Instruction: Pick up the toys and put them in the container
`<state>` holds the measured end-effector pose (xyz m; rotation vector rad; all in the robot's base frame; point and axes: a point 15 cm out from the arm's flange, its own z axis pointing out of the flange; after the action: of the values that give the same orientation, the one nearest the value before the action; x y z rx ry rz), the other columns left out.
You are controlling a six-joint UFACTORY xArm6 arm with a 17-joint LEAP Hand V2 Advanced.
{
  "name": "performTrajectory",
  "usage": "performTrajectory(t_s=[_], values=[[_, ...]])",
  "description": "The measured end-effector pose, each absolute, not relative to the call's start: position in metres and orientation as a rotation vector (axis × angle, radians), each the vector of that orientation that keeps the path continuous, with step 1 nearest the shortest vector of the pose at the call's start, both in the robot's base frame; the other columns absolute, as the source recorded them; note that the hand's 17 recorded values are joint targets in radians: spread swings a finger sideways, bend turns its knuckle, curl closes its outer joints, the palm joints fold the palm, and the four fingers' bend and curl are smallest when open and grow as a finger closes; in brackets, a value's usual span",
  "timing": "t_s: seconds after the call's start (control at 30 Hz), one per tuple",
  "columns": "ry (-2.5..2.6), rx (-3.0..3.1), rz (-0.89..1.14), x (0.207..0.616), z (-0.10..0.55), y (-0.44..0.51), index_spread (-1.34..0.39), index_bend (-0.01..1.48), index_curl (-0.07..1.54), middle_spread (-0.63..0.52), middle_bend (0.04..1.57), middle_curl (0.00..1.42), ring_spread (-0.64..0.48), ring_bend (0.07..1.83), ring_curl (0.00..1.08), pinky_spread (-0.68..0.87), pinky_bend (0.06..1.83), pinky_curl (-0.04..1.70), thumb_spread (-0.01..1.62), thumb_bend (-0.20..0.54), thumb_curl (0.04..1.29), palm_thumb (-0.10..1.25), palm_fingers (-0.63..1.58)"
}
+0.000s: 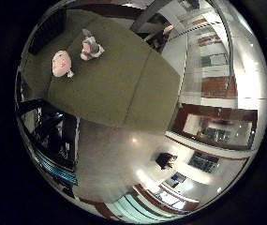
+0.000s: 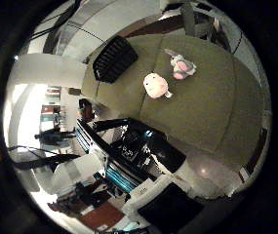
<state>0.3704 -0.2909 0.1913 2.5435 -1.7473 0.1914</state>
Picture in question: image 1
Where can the black chair with teal stripes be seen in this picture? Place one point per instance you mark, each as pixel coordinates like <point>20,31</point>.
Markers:
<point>50,131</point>

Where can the pink round plush toy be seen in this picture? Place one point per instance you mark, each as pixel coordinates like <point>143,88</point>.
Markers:
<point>61,64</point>

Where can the brown wooden framed window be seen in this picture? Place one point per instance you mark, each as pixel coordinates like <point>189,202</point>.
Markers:
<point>183,112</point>

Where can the black mesh basket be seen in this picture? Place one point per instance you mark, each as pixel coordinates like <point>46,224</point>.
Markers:
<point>47,31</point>

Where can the grey metal beam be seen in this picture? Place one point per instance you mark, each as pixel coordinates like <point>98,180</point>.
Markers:
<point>147,15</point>

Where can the grey white plush bunny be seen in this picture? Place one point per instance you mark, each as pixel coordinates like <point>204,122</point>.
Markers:
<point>91,47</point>

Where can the dark brown wooden ledge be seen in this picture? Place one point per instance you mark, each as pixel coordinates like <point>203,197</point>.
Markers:
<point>114,11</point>

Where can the small black stool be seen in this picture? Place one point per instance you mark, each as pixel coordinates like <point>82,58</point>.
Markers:
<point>166,160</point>

